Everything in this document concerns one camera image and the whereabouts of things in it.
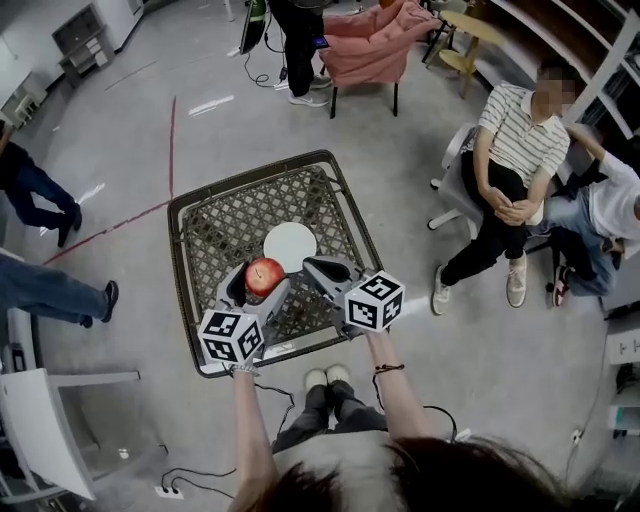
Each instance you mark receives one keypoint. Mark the white round plate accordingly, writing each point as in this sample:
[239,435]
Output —
[290,245]

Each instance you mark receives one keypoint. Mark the white shelf rack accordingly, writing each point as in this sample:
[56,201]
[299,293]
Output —
[607,70]

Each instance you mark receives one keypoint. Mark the grey shelf cabinet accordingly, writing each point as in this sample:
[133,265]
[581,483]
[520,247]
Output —
[80,35]

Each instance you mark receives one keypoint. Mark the person's white shoe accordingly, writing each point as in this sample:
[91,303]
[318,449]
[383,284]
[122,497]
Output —
[315,377]
[338,375]

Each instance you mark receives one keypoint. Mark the white table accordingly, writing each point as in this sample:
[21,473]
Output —
[35,425]

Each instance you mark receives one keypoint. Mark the round wooden side table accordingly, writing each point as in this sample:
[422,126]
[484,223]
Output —
[470,25]

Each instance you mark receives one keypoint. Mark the person's grey trousers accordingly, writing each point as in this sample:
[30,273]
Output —
[350,415]

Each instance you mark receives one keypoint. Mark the yellow cushion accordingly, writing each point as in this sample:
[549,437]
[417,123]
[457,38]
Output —
[389,3]

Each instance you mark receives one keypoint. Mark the person's white left shoe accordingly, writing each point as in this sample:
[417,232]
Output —
[315,377]

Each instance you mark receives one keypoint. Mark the person's left forearm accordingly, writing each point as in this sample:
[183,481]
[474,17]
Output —
[252,430]

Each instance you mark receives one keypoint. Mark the person's white right shoe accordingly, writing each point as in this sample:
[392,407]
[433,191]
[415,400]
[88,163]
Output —
[338,375]

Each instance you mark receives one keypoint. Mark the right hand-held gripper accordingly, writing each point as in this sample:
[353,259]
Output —
[372,305]

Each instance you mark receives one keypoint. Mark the green black bag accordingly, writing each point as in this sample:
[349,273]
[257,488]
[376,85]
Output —
[252,25]

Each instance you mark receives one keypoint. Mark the white drawer unit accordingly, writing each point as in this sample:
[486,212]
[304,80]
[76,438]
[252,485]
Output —
[625,350]

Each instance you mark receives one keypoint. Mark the white office chair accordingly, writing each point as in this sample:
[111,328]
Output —
[457,150]

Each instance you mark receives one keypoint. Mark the red apple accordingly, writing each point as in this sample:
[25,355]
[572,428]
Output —
[265,277]

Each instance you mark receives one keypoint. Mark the person's white shirt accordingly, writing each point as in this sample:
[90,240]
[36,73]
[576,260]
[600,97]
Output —
[340,460]

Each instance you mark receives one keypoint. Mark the person's right forearm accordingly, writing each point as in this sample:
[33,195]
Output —
[400,400]

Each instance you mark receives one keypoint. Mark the pink covered chair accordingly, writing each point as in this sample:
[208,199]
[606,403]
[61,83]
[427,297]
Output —
[370,45]

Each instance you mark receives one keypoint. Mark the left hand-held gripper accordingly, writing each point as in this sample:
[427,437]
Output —
[230,337]

